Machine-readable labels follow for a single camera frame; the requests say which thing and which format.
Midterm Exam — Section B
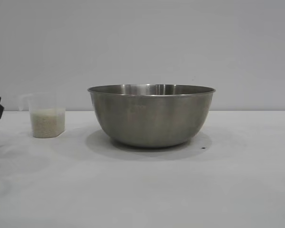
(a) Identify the stainless steel mixing bowl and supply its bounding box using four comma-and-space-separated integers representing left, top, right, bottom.
87, 83, 216, 149

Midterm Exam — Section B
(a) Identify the white uncooked rice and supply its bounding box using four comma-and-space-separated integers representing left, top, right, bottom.
30, 108, 66, 138

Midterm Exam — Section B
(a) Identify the clear plastic measuring cup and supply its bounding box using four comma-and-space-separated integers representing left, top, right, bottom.
19, 92, 67, 138

